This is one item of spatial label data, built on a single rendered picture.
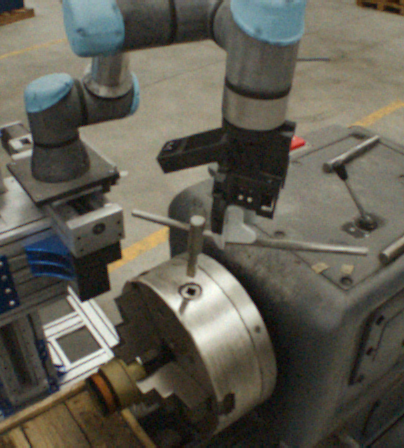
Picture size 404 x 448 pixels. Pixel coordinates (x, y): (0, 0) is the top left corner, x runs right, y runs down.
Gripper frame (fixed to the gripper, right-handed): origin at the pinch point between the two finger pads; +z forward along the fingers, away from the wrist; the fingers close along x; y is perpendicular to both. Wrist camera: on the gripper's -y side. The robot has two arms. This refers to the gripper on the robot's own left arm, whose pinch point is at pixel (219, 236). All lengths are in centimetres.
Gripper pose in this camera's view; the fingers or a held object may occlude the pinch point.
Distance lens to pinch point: 73.2
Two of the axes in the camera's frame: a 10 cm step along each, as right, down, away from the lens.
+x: 3.2, -6.2, 7.2
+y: 9.5, 2.6, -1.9
